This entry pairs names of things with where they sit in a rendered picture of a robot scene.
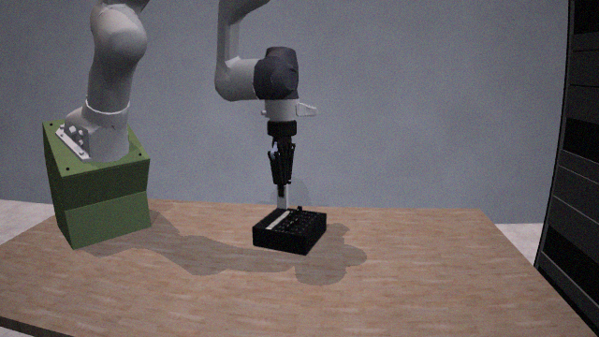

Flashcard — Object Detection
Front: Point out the black lighting desk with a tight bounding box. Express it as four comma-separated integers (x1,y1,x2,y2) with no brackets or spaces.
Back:
252,206,327,256

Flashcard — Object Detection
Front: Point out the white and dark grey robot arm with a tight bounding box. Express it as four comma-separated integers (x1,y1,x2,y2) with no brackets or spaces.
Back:
55,0,317,163

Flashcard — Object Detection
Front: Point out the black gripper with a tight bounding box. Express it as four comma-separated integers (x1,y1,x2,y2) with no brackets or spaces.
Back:
268,120,297,209

